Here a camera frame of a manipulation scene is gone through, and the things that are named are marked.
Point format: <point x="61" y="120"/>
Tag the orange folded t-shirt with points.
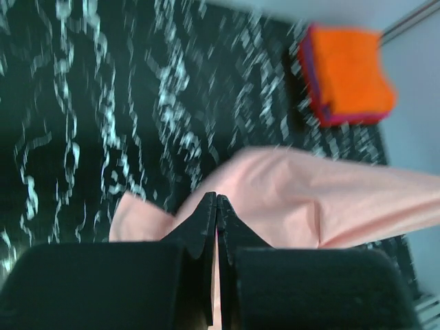
<point x="349" y="70"/>

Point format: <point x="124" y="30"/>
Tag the magenta folded t-shirt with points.
<point x="321" y="103"/>

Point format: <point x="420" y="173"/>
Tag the salmon pink t-shirt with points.
<point x="293" y="199"/>

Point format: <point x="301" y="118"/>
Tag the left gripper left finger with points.
<point x="163" y="284"/>

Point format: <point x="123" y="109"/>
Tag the right aluminium frame post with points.
<point x="409" y="20"/>

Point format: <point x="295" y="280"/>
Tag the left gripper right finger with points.
<point x="263" y="287"/>

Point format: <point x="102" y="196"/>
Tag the black marbled table mat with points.
<point x="103" y="97"/>

